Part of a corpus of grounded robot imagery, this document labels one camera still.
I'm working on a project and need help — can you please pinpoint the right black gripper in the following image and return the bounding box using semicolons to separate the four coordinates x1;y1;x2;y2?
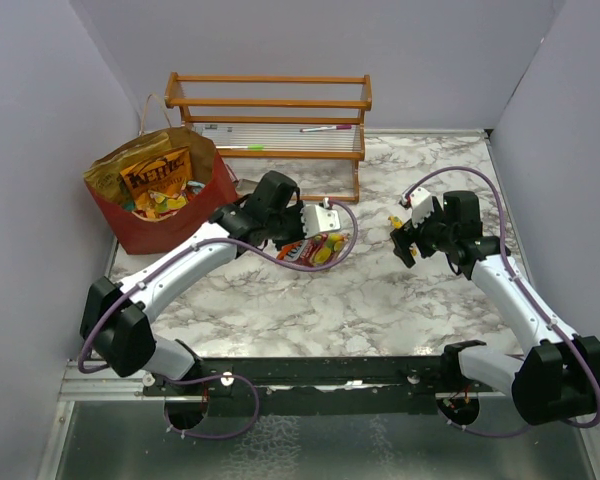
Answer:
392;199;457;267

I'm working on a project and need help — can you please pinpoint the yellow M&M's packet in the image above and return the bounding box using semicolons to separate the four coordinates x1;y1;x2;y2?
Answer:
388;216;403;229

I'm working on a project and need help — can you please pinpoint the Fox's fruits candy bag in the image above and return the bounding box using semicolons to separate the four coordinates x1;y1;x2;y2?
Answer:
277;233;349;267

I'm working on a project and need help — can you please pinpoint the orange honey dijon chips bag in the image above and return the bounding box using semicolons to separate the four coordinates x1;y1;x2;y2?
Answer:
121;147;194;209

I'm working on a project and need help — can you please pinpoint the orange Fox's candy bag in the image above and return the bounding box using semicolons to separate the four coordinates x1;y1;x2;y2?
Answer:
131;181;205;222

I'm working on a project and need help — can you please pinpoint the gold kettle chips bag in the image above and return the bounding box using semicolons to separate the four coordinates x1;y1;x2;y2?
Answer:
83;130;171;206

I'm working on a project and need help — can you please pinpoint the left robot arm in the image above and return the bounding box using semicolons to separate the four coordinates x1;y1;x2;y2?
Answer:
78;171;332;395

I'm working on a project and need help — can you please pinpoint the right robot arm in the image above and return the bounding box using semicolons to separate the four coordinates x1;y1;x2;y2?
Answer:
390;188;600;425

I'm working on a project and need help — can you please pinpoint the red paper bag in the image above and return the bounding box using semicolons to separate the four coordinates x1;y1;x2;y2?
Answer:
83;124;238;255

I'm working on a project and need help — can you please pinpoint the small packet behind gripper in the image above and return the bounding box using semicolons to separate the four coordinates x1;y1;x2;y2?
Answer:
234;179;258;196

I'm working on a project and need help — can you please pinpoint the green marker pen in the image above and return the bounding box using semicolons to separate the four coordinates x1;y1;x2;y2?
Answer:
216;144;264;151

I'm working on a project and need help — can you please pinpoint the purple marker pen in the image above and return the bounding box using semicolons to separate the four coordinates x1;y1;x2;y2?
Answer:
299;124;352;133

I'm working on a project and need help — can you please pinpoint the wooden shelf rack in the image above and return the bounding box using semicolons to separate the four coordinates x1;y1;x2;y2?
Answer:
164;72;373;203

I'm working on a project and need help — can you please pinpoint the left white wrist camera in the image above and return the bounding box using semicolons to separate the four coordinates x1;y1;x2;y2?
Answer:
301;204;341;238

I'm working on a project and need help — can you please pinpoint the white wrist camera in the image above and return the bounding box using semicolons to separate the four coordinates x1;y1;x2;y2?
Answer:
400;187;434;227
301;204;341;238

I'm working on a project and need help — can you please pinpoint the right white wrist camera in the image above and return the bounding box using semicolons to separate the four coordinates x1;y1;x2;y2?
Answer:
400;187;434;227

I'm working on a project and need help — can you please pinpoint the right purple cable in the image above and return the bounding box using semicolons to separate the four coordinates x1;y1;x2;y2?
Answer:
402;165;600;439

